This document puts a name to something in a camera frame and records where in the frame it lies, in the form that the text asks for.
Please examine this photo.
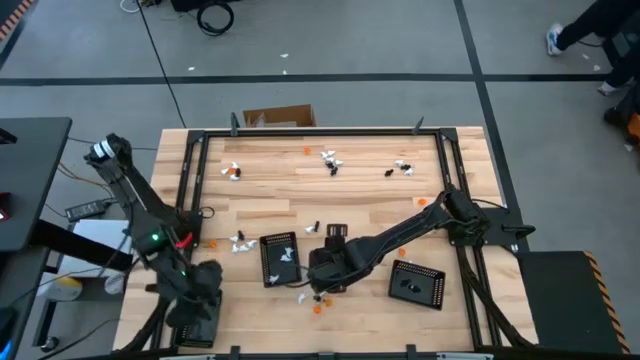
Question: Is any white flat box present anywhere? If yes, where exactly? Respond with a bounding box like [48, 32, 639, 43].
[58, 219, 134, 279]

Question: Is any coiled black cable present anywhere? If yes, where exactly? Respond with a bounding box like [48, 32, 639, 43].
[196, 1, 235, 37]

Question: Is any brown cardboard box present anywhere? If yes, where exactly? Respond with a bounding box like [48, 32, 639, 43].
[243, 104, 317, 128]

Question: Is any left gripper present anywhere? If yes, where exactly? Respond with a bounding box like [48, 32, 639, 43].
[166, 258, 225, 329]

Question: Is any black desk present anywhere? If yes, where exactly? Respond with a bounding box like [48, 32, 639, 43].
[0, 116, 134, 274]

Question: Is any black cabinet with hazard stripe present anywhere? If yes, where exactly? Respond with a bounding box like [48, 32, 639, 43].
[516, 249, 632, 356]

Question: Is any white round object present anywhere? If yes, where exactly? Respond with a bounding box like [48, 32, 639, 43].
[103, 273, 125, 296]

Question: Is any yellow and white object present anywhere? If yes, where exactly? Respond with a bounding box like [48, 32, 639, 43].
[37, 276, 84, 302]

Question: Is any long black floor cable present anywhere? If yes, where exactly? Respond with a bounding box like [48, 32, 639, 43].
[134, 0, 188, 129]

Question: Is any person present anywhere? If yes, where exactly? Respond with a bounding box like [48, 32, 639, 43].
[545, 0, 640, 96]

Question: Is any black rolling stand base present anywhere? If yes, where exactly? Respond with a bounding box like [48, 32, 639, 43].
[31, 298, 62, 354]

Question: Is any black power adapter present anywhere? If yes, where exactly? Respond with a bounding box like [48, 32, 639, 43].
[64, 198, 114, 223]

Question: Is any black slotted plastic basket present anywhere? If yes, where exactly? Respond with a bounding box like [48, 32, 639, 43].
[174, 287, 224, 349]
[258, 230, 304, 289]
[388, 258, 447, 311]

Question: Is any black and orange machine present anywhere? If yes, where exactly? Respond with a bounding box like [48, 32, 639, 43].
[603, 82, 640, 147]

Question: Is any black braided cable sleeve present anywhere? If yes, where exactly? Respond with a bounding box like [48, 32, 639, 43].
[119, 247, 194, 354]
[457, 247, 534, 349]

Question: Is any thin black cable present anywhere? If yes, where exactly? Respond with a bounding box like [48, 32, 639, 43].
[67, 136, 159, 152]

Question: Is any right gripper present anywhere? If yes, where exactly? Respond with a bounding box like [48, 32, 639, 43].
[307, 223, 359, 296]

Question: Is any black equipment case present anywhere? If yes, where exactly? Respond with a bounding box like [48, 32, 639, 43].
[585, 0, 640, 69]

